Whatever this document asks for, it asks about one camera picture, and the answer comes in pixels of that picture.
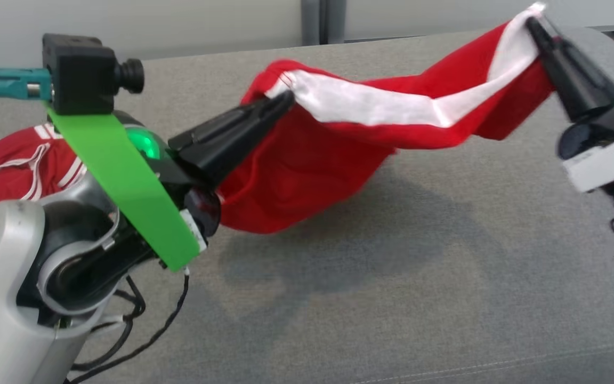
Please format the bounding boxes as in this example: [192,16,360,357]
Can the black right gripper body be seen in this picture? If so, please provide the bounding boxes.
[556,83,614,161]

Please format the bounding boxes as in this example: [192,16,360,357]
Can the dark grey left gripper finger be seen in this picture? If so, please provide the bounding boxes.
[179,100,293,188]
[168,90,295,154]

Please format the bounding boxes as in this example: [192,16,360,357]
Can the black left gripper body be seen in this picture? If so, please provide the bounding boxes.
[115,109,223,243]

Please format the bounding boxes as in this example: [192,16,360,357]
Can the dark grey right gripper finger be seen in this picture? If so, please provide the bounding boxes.
[526,17,596,122]
[552,38,614,114]

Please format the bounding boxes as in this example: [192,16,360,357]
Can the red shorts with white stripe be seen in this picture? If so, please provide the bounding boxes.
[216,3,555,235]

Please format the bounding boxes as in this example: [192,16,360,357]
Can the red jersey with white sleeves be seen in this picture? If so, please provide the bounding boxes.
[0,123,89,249]

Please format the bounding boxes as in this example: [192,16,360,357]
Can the white camera bracket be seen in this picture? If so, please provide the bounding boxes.
[562,124,614,194]

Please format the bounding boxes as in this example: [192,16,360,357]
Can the grey partition post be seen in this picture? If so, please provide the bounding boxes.
[301,0,321,46]
[326,0,347,44]

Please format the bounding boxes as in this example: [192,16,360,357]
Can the thin black left gripper cable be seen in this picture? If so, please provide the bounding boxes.
[64,267,190,384]

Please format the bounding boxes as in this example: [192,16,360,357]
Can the teal left camera connector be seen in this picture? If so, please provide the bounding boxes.
[0,68,53,102]

